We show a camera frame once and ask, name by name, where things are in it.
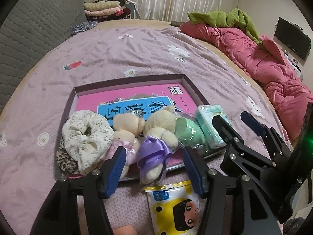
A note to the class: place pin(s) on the teddy bear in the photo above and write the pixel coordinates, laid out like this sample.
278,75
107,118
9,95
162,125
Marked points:
156,137
127,127

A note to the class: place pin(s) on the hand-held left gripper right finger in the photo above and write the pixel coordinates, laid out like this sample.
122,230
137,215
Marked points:
194,173

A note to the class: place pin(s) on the blue patterned cloth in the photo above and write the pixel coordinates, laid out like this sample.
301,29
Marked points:
83,28

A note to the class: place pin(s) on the blue grey cabinet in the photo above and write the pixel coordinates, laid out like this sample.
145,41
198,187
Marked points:
130,11

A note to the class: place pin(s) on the shallow grey cardboard box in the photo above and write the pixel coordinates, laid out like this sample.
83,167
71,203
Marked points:
71,100

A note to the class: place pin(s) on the green sponge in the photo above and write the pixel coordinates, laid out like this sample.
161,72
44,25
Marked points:
190,132

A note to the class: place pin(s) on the stack of folded clothes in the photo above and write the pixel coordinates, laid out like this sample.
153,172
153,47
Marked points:
102,9

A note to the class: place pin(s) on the white curtain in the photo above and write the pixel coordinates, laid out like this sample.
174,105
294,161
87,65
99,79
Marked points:
176,0

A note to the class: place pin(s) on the pink quilt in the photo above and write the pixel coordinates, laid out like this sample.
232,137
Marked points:
244,53

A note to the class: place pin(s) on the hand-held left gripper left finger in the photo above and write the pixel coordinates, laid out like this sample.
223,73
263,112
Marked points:
116,171

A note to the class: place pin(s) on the green blanket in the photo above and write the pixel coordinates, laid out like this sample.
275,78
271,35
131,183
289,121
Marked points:
220,18

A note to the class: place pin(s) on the yellow cartoon packet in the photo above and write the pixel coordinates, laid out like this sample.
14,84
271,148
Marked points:
171,213

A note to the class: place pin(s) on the pink and blue book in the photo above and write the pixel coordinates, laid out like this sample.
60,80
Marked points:
122,95

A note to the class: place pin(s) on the grey quilted cover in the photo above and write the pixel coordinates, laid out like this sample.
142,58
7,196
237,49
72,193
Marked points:
31,29

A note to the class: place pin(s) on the peach plush toy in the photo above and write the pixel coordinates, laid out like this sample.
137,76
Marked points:
124,231

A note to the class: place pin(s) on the white floral scrunchie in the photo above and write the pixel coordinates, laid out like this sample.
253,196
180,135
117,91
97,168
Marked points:
85,137

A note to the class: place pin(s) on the leopard print scrunchie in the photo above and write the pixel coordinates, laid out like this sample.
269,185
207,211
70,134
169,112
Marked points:
66,159

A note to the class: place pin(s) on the cluttered television shelf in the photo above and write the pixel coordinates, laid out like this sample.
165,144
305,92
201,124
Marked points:
292,61

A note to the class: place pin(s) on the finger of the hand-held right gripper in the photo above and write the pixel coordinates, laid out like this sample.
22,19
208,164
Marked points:
234,151
254,124

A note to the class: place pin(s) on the green tissue pack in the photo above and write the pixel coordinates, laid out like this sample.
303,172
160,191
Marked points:
210,124

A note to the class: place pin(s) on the black television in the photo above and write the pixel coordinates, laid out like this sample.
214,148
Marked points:
291,38

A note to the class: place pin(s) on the small dark object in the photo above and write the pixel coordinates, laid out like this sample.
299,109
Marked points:
176,23

